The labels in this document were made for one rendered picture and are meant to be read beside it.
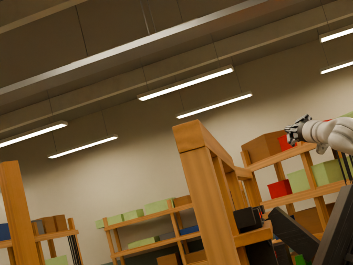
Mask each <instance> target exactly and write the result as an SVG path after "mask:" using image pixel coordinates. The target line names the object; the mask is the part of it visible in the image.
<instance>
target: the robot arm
mask: <svg viewBox="0 0 353 265"><path fill-rule="evenodd" d="M300 121H301V123H299V122H300ZM284 129H285V132H287V134H286V135H287V142H288V143H289V144H290V145H291V146H292V147H294V146H295V142H300V141H303V142H310V143H316V144H317V146H316V152H317V153H318V154H320V155H323V154H324V153H325V151H326V150H327V148H328V147H329V146H330V147H331V148H332V149H334V150H336V151H340V152H343V153H346V154H349V155H352V156H353V145H352V144H353V118H350V117H339V118H336V119H333V120H330V121H320V120H312V117H311V116H310V115H309V114H305V115H304V116H302V117H300V118H299V119H298V120H296V121H295V124H293V125H288V126H286V127H285V128H284Z"/></svg>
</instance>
